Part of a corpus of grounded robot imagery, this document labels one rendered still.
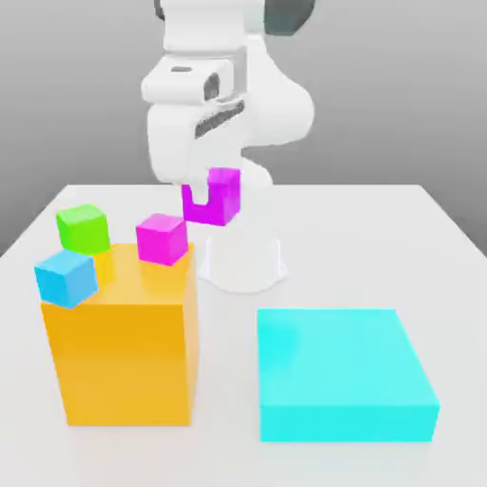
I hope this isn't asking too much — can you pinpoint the large orange box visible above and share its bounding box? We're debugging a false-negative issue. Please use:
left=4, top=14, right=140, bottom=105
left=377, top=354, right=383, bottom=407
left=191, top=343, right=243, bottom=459
left=40, top=242, right=202, bottom=428

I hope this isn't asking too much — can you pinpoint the small green cube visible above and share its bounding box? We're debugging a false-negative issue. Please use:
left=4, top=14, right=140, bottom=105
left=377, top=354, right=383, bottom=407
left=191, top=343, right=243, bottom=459
left=55, top=204, right=112, bottom=256

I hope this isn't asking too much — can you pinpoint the large cyan box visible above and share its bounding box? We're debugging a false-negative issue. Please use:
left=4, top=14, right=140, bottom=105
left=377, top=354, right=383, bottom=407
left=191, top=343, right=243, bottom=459
left=256, top=307, right=441, bottom=443

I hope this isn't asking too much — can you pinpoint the small blue cube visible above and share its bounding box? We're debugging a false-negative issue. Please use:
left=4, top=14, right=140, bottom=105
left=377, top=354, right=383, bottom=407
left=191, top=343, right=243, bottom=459
left=33, top=248, right=100, bottom=310

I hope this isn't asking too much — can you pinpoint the small magenta cube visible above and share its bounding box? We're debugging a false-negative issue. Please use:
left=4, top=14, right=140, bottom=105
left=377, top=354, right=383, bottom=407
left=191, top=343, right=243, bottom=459
left=135, top=212, right=190, bottom=268

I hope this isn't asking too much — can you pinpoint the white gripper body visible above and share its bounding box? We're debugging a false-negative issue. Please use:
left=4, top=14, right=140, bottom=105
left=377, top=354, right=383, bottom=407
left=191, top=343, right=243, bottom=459
left=146, top=96, right=245, bottom=186

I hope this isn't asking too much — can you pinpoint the small purple cube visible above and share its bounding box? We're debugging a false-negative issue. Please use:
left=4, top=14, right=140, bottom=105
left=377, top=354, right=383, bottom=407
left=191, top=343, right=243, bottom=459
left=181, top=166, right=243, bottom=228

